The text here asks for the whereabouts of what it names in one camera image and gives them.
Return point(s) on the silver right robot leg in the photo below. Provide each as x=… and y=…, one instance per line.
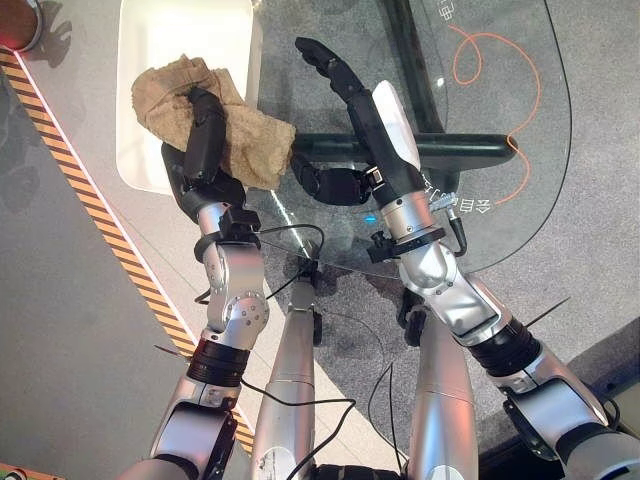
x=442, y=395

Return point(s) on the silver robot leg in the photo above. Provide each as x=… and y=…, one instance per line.
x=290, y=370
x=442, y=395

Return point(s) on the silver left robot leg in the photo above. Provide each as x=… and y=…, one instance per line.
x=290, y=370

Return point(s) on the round brown metal-rimmed object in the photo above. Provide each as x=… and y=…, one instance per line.
x=17, y=20

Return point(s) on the tan terry cloth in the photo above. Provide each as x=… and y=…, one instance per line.
x=255, y=145

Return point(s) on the yellow black hazard tape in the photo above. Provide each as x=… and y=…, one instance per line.
x=85, y=192

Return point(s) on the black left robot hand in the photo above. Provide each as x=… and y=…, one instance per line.
x=202, y=150

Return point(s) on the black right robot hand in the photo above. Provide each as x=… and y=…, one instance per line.
x=385, y=145

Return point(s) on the black robot torso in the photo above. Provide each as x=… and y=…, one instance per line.
x=357, y=472

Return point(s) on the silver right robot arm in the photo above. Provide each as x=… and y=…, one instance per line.
x=450, y=290

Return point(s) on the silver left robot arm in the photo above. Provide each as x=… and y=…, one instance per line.
x=240, y=300

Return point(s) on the white plastic basket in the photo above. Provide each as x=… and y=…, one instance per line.
x=165, y=35

